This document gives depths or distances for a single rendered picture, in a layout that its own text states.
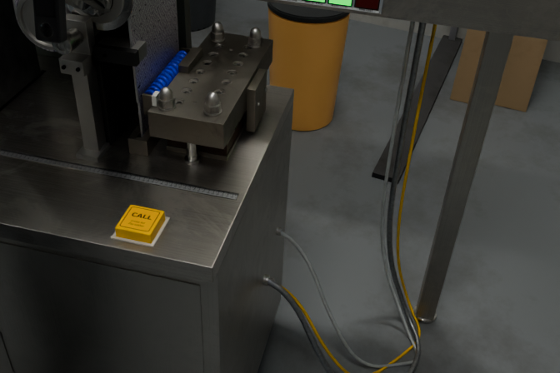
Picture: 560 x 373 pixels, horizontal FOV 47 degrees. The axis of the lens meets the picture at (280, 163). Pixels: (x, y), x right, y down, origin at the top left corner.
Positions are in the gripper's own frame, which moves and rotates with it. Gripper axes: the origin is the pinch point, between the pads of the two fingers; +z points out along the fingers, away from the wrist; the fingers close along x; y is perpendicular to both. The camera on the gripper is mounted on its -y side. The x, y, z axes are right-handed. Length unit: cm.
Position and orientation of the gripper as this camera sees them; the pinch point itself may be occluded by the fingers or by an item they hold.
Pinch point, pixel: (93, 9)
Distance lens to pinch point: 125.0
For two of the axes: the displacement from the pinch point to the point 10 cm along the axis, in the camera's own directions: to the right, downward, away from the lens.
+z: 1.5, 0.8, 9.8
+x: -9.7, -1.7, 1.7
